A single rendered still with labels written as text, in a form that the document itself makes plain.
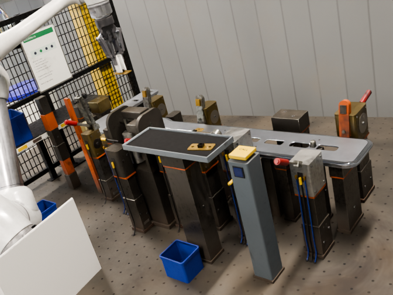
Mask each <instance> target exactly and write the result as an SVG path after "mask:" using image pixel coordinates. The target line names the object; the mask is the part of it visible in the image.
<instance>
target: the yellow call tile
mask: <svg viewBox="0 0 393 295"><path fill-rule="evenodd" d="M255 151H256V147H250V146H238V147H237V148H236V149H235V150H234V151H232V152H231V153H230V154H229V158H231V159H239V160H247V159H248V158H249V157H250V156H251V155H252V154H253V153H254V152H255Z"/></svg>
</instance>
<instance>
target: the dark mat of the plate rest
mask: <svg viewBox="0 0 393 295"><path fill-rule="evenodd" d="M228 139H229V138H225V137H219V136H209V135H199V134H193V133H182V132H172V131H162V130H156V129H148V130H147V131H145V132H144V133H143V134H141V135H140V136H138V137H137V138H135V139H134V140H132V141H131V142H129V143H128V144H126V145H129V146H137V147H141V148H149V149H157V150H165V151H169V152H177V153H185V154H189V155H197V156H205V157H207V156H209V155H210V154H211V153H212V152H213V151H214V150H216V149H217V148H218V147H219V146H220V145H222V144H223V143H224V142H225V141H227V140H228ZM193 143H214V144H215V147H214V148H213V149H212V150H187V149H188V148H189V147H190V146H191V145H192V144H193Z"/></svg>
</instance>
